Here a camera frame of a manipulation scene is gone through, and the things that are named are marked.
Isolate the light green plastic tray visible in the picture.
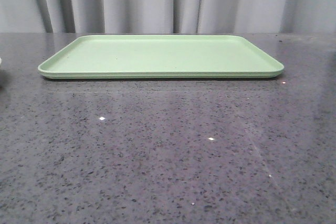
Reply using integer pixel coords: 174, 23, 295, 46
38, 35, 284, 79

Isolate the grey curtain backdrop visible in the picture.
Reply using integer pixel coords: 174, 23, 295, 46
1, 0, 335, 34

